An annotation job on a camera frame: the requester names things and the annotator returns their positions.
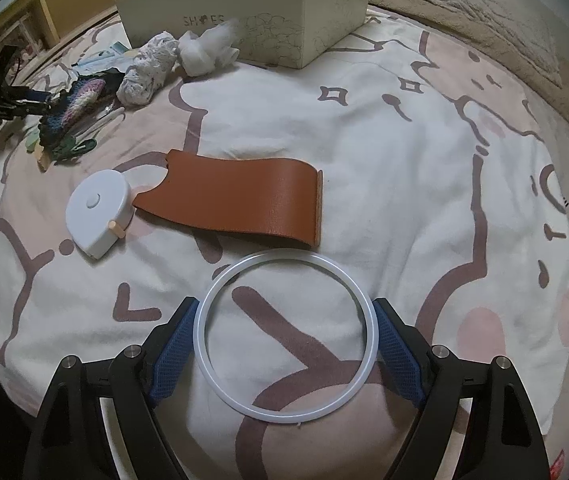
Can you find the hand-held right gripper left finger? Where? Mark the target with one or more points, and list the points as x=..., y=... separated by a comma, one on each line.
x=174, y=355

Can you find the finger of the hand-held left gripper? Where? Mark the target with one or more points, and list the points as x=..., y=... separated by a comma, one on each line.
x=24, y=108
x=39, y=94

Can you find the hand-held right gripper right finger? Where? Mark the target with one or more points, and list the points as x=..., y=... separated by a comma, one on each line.
x=399, y=355

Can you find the mint green clip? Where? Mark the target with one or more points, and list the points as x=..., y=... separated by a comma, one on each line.
x=33, y=140

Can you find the white shoe box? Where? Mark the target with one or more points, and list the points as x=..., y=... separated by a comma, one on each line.
x=274, y=0

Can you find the multicolour crochet piece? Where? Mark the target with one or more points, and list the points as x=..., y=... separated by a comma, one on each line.
x=82, y=97

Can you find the wooden stick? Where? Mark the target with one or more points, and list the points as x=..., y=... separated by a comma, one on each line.
x=44, y=159

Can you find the blue white packet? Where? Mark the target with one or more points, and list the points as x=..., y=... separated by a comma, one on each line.
x=104, y=55

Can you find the white knitted net bundle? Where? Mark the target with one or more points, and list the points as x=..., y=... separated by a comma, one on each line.
x=142, y=77

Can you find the white round tape measure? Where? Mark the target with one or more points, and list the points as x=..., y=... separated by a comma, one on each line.
x=97, y=215

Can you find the brown leather piece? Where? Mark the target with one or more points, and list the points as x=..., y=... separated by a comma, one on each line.
x=234, y=195

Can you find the printed blanket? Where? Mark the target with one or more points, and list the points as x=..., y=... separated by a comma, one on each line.
x=364, y=185

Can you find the beige duvet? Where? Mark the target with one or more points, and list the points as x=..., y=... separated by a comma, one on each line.
x=464, y=25

